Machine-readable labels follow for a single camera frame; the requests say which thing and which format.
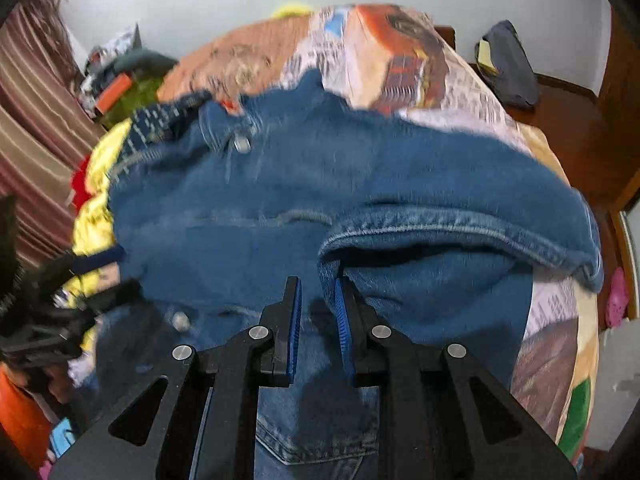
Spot yellow hoop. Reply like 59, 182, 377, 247
272, 4, 316, 20

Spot yellow cartoon blanket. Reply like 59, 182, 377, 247
62, 120, 136, 311

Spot pink slipper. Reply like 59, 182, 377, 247
605, 267, 631, 328

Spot red cloth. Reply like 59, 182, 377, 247
67, 155, 93, 211

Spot orange box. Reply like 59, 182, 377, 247
95, 72, 133, 116

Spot striped brown curtain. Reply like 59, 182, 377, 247
0, 0, 108, 268

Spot pile of clothes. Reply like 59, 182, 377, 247
80, 25, 178, 111

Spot grey bag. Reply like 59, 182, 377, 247
475, 20, 541, 108

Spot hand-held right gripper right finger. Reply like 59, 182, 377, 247
333, 276, 578, 480

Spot black studded cloth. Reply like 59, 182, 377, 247
0, 195, 18, 311

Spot printed bedsheet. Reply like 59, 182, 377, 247
155, 4, 601, 461

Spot wooden wardrobe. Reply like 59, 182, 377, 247
595, 0, 640, 211

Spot blue denim jeans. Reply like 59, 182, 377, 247
95, 67, 606, 480

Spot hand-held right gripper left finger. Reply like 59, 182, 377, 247
50, 276, 304, 480

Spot yellow notepad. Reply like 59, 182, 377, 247
475, 40, 498, 76

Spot light blue object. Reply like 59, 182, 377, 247
47, 417, 76, 461

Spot navy patterned cloth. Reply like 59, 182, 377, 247
127, 91, 213, 158

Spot orange cloth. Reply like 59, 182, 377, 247
0, 365, 53, 471

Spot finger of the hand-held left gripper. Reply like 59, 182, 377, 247
75, 277, 146, 316
60, 245, 127, 281

